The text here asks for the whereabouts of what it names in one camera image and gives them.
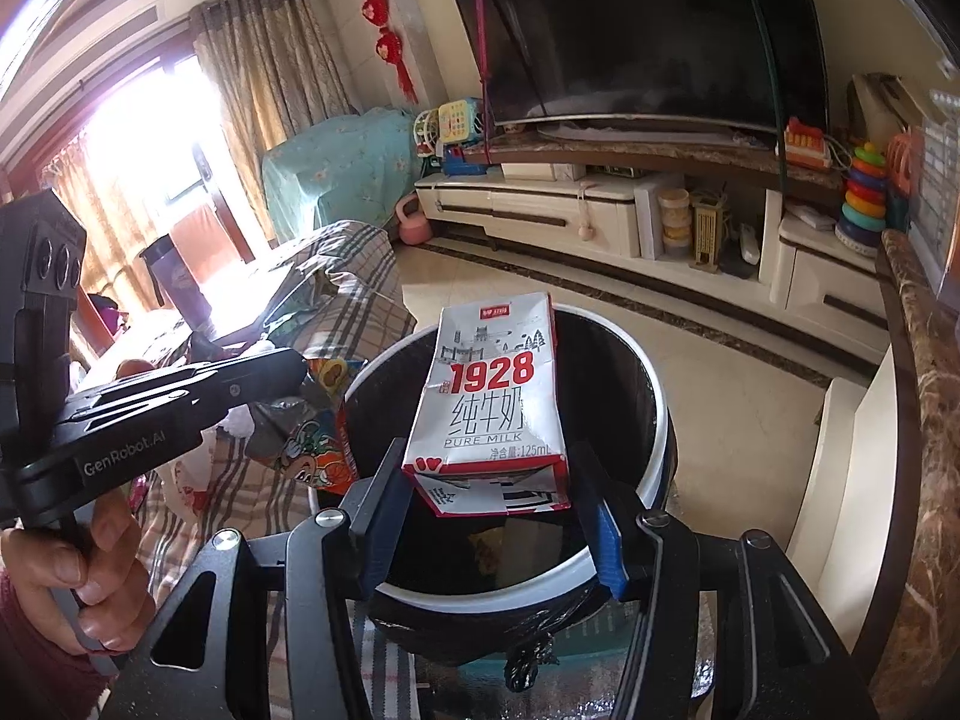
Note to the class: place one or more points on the blue toy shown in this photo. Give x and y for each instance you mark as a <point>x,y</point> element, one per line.
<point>457,163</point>

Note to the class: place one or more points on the black flat television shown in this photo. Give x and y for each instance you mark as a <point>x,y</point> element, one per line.
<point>630,30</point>

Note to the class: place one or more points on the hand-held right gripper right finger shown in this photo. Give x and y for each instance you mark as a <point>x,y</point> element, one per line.
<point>611,547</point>

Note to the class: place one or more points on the orange toy piano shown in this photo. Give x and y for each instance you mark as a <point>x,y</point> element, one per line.
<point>806,144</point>

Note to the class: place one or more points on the colourful cartoon snack packet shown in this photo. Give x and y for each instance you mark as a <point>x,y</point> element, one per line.
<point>315,450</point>

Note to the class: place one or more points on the white remote control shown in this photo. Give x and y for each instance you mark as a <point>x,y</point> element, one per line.
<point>748,244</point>

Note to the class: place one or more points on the yellow toy phone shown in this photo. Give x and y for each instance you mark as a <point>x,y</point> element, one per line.
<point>454,120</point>

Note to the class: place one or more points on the person's left hand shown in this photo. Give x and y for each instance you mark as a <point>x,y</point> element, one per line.
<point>112,585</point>

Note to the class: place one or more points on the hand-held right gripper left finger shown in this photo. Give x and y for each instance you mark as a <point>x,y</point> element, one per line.
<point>375,559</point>

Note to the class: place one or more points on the wooden slatted holder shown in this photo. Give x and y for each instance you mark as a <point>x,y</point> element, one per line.
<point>709,232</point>

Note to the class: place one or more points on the white and red milk carton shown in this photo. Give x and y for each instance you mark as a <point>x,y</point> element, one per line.
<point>487,397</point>

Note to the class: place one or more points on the purple drinking bottle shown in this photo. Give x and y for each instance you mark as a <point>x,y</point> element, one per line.
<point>176,285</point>

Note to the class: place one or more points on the pink kettlebell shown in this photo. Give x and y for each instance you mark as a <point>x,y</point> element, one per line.
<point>412,223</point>

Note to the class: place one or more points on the teal floral cloth cover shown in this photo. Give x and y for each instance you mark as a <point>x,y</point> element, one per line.
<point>330,172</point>

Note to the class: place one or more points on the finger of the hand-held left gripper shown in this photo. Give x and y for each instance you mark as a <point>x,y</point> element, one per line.
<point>259,376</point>

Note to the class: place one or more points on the brown marble table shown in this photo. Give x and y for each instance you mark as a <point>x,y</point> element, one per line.
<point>930,427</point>

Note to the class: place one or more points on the cream chair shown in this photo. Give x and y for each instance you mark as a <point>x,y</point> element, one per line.
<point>847,480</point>

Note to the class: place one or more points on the stack of yellow tubs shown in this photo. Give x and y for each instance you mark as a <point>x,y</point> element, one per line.
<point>673,221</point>

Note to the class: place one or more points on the cream television cabinet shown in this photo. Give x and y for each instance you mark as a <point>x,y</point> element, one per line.
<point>540,214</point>

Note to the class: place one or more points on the beige patterned curtain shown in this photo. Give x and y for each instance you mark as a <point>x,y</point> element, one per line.
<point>270,90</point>

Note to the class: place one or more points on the red hanging knot decoration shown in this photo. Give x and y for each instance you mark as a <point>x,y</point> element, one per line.
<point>379,11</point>

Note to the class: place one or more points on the plaid blanket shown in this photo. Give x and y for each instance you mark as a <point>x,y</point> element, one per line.
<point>352,277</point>

